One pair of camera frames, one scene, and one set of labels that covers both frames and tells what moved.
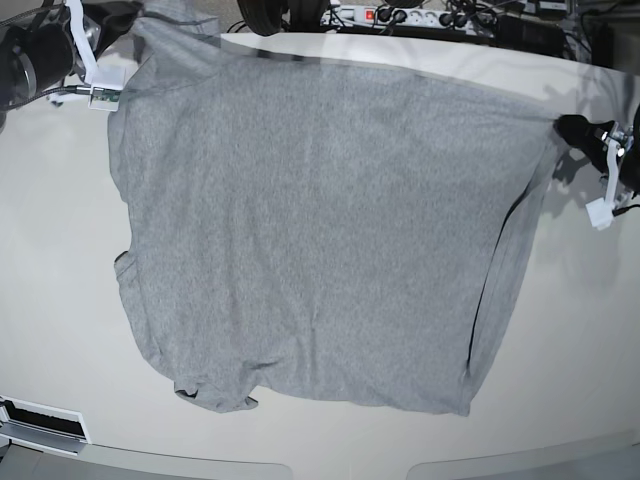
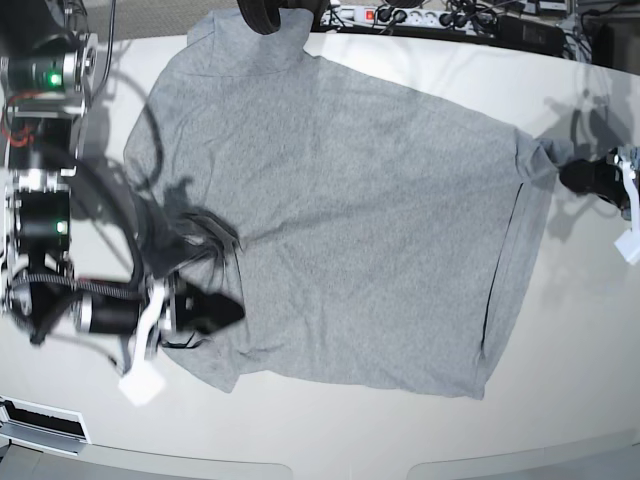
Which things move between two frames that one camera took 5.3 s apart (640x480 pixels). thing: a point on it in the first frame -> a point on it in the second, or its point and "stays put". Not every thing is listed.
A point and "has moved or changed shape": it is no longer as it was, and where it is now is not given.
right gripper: (620, 151) -> (605, 180)
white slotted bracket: (47, 428) stays put
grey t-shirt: (311, 232) has moved or changed shape
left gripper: (64, 47) -> (155, 320)
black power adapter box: (522, 32) stays put
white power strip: (414, 16) stays put
